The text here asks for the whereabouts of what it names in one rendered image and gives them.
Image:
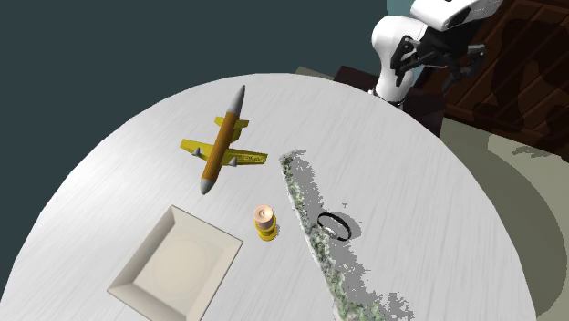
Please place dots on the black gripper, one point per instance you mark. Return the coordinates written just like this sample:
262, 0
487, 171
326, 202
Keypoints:
442, 46

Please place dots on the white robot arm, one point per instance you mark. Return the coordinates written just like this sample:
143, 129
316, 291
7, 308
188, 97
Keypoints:
391, 49

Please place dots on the dark brown wooden cabinet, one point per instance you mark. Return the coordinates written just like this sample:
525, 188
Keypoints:
529, 75

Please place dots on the round white table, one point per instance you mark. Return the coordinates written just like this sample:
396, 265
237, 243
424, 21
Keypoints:
413, 178

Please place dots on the green speckled long strip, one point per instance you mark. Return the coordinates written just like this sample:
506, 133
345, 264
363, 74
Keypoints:
311, 231

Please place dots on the yellow orange toy airplane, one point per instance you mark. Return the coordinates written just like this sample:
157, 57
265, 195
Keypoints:
221, 142

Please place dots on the yellow bottle with wooden cap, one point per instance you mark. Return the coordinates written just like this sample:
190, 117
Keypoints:
265, 224

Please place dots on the cream square plate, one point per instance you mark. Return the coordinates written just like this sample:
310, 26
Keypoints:
177, 266

